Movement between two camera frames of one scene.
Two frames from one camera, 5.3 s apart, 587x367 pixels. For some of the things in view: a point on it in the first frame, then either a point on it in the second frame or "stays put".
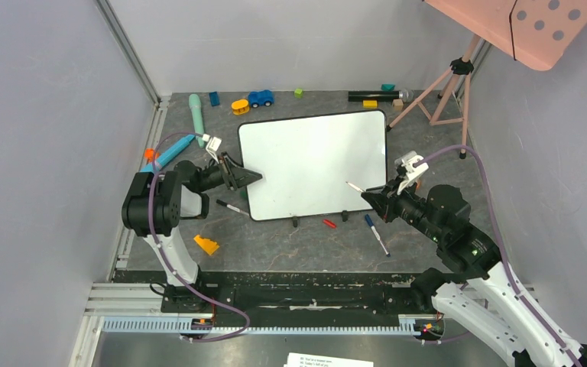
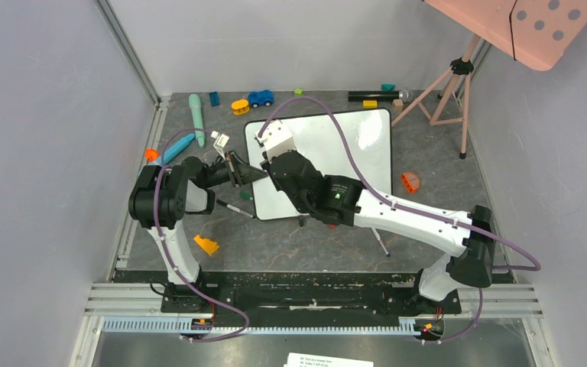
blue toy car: [258, 98] stays put
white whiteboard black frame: [306, 163] stays put
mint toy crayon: [195, 105] stays put
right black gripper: [390, 203] -> [270, 165]
